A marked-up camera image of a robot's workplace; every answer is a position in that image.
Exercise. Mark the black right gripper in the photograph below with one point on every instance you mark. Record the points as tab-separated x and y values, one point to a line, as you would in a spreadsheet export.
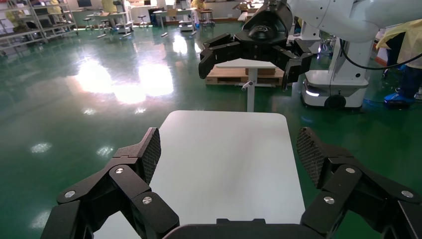
263	36

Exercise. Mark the brown wooden stool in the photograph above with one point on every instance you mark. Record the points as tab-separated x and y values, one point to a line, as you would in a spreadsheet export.
206	13

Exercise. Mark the wooden pallet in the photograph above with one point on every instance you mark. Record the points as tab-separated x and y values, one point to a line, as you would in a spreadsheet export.
227	77

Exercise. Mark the white workbench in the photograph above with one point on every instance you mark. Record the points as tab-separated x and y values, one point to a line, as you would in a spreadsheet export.
174	12
112	14

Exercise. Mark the white wheeled robot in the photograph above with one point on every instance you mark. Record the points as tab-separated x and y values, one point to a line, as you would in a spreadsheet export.
343	84

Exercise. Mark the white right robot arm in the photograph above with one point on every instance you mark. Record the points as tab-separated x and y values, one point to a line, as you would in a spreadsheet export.
349	16

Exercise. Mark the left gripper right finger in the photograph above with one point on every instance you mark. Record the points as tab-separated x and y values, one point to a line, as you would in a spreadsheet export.
346	184

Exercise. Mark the person in yellow coat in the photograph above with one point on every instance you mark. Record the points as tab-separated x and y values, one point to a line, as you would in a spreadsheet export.
197	4
108	5
412	43

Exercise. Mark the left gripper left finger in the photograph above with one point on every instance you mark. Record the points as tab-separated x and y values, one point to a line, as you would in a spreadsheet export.
128	184

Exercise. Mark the grey metal shelving rack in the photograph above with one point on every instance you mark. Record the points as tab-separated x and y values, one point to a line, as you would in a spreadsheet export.
19	35
56	28

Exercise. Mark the white pedestal table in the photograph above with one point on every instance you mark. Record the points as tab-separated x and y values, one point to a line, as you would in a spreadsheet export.
251	97

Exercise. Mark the round black stool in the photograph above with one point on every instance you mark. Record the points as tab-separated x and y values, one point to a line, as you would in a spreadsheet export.
105	21
142	17
87	19

